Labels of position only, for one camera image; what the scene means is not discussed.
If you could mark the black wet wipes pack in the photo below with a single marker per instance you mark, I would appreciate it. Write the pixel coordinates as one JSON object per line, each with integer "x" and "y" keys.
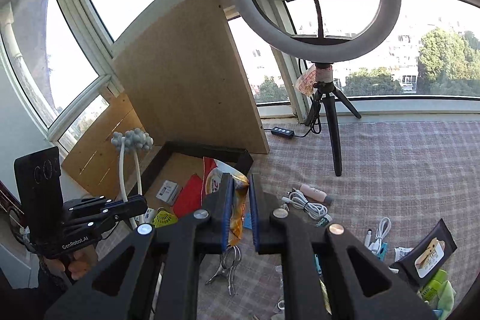
{"x": 435, "y": 230}

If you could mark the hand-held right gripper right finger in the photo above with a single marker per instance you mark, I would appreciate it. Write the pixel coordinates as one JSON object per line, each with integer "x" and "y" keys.
{"x": 255, "y": 213}

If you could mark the plaid cloth covered desktop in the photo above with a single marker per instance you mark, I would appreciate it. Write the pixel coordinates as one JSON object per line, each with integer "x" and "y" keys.
{"x": 393, "y": 162}

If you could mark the person's left forearm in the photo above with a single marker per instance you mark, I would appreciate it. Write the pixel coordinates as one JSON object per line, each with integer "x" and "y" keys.
{"x": 50, "y": 273}

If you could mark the small blue clip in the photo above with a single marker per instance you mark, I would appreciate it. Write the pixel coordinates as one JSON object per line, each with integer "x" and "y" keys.
{"x": 382, "y": 251}

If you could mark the small white tube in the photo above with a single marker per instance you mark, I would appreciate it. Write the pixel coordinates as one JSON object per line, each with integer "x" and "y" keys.
{"x": 404, "y": 253}

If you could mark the yellow green plastic shuttlecock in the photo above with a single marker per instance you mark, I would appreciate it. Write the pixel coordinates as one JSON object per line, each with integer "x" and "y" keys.
{"x": 164, "y": 219}

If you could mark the dark green white tube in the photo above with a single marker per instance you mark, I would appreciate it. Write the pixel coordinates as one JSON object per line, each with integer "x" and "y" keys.
{"x": 323, "y": 221}

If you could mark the small white box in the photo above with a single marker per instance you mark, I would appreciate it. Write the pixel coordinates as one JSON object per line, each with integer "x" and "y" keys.
{"x": 167, "y": 192}

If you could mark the red fabric pouch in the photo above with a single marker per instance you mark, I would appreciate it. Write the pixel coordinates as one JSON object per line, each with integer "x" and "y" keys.
{"x": 189, "y": 194}

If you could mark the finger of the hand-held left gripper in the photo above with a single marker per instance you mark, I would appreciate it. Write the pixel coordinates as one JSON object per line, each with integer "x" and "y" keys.
{"x": 127, "y": 206}
{"x": 86, "y": 203}

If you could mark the light green cloth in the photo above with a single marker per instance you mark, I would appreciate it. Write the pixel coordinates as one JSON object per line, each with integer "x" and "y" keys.
{"x": 447, "y": 299}

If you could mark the small white blue packet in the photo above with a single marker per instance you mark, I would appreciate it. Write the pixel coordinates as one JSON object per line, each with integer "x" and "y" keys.
{"x": 149, "y": 217}

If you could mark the metal spring clip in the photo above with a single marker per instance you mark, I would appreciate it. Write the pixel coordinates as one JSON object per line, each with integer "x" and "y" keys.
{"x": 225, "y": 260}

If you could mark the orange yellow snack packet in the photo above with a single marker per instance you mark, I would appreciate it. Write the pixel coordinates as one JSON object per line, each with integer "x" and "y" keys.
{"x": 237, "y": 207}

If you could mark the person's left hand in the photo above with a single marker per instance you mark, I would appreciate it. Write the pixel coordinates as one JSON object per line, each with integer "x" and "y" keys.
{"x": 79, "y": 265}

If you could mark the turquoise plastic piece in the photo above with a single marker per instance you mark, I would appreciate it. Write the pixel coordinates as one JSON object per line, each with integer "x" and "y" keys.
{"x": 318, "y": 265}

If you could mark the pink tube with dark cap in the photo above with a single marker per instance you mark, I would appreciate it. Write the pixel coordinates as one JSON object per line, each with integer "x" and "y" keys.
{"x": 315, "y": 192}

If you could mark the black framed wooden tray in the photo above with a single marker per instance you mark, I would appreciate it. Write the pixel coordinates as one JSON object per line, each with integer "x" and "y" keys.
{"x": 176, "y": 164}

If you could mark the orange white packet taped on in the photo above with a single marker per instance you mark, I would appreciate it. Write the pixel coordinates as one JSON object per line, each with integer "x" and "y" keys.
{"x": 305, "y": 82}

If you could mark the orange pine wooden board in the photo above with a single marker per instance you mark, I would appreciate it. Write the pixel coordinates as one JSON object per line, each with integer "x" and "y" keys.
{"x": 101, "y": 155}

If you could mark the large light wooden board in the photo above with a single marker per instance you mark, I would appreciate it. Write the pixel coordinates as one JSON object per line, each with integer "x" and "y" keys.
{"x": 187, "y": 80}

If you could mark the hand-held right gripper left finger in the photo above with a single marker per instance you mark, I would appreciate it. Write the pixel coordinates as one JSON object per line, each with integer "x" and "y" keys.
{"x": 226, "y": 209}

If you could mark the green bottle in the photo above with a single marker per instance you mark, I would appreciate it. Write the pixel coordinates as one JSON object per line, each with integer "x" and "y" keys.
{"x": 433, "y": 286}

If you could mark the yellow star-print strip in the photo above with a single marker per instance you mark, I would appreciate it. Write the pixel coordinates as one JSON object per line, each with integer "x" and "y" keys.
{"x": 325, "y": 299}

